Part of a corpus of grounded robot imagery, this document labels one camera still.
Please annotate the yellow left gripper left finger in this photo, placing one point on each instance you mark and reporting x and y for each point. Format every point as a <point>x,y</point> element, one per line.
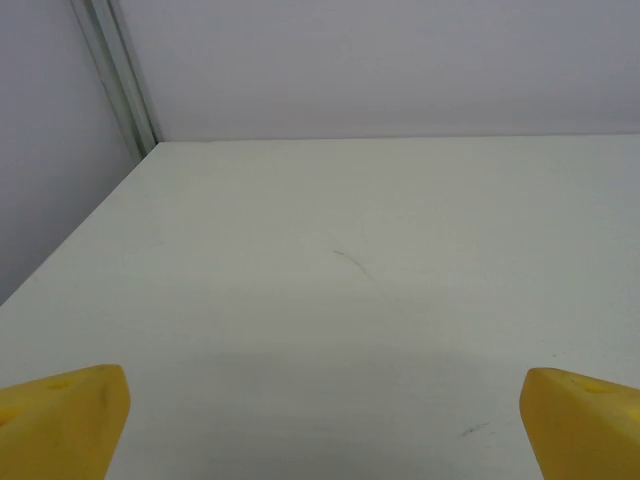
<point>60,425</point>

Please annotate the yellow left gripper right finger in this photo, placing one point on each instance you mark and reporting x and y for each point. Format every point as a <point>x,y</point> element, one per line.
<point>585,430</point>

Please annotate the aluminium frame post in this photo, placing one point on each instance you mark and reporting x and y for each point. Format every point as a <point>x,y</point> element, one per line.
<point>116,65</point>

